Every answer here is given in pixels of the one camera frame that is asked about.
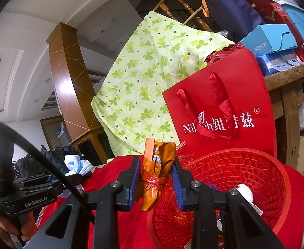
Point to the red plastic mesh basket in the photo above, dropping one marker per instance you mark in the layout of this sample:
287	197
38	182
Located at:
258	168

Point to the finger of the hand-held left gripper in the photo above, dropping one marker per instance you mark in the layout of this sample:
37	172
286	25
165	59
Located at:
82	178
30	180

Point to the small white carton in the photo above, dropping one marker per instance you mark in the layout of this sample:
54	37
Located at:
255	208

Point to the navy blue cushion bag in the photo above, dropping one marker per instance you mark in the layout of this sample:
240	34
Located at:
232	7

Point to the thin wooden pole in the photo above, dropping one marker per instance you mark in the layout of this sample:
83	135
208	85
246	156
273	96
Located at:
193	15

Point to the green floral quilt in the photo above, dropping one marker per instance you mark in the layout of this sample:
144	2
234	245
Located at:
141	83

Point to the red paper gift bag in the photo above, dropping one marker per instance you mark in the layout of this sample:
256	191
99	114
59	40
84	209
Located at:
245	83

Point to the orange foil wrapper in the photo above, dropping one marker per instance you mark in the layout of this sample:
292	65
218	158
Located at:
164	155

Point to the dotted dark cloth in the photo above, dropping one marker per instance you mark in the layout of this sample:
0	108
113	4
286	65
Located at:
19	168

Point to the white tissue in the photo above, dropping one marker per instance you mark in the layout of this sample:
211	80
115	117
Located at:
245	192

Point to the blue and white patterned package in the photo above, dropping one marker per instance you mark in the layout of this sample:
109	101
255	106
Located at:
278	62

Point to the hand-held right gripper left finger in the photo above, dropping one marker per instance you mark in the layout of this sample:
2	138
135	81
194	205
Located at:
135	184

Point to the red blanket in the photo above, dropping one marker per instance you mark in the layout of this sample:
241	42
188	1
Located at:
110	168

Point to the wooden door frame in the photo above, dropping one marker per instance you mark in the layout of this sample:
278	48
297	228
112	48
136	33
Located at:
47	132

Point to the ceiling air vent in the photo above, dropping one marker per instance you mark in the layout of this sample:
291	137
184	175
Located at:
49	101

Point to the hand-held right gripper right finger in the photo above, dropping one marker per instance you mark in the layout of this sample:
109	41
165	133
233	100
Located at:
176	186

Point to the dark cloth pile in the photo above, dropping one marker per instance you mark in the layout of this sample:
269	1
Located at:
53	155

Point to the light blue cardboard box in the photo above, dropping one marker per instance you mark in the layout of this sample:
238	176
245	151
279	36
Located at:
265	39

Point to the red gift box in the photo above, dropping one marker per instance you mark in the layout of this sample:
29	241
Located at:
291	28

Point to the rough wooden table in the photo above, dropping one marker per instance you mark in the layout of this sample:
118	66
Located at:
286	109

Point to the dark wooden cabinet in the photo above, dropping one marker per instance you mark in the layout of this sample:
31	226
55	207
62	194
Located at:
89	145

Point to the crumpled red plastic bag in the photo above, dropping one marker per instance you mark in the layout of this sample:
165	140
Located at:
219	55

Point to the light blue face mask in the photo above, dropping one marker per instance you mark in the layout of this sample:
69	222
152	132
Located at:
76	164

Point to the person's left hand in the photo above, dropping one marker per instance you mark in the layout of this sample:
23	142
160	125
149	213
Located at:
1	228

